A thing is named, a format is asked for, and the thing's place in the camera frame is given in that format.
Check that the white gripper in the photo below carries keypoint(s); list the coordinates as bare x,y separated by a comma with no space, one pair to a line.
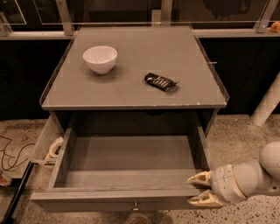
222,183

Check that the grey top drawer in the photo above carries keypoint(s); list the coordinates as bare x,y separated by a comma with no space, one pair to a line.
126,161

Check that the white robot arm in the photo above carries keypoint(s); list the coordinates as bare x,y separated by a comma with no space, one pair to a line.
259,176

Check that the grey drawer cabinet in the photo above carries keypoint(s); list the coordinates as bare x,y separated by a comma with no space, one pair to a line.
169,51

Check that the black snack wrapper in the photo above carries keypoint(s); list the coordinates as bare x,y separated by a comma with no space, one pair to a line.
159,82

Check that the white tape roll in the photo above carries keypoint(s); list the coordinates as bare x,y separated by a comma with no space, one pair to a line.
54,148

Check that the clear plastic bin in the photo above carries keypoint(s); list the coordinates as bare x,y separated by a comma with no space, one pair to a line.
48,136

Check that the white ceramic bowl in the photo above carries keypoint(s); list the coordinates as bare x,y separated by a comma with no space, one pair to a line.
100,59

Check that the orange fruit on ledge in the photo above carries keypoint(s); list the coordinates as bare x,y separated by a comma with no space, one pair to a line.
275,27

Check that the red white floor object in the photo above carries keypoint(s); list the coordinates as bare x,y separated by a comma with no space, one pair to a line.
5,180

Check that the metal railing frame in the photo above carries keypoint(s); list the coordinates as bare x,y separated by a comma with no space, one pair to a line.
61,19

